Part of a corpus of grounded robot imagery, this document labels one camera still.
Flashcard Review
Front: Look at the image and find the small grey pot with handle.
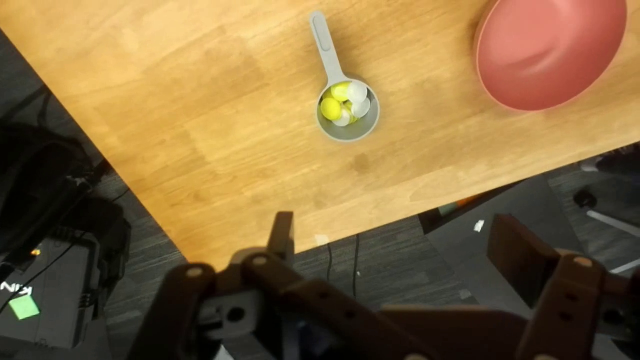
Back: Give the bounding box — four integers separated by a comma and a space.
309, 10, 383, 143

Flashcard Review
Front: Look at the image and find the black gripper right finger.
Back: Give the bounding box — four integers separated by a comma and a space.
487, 211, 640, 360

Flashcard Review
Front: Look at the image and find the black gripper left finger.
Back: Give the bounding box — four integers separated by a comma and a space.
126, 209, 417, 360

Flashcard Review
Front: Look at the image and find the peach plastic bowl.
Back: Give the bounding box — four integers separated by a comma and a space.
474, 0, 629, 114

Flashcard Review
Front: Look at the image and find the black case with green sticker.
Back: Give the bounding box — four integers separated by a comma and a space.
0, 125, 133, 351

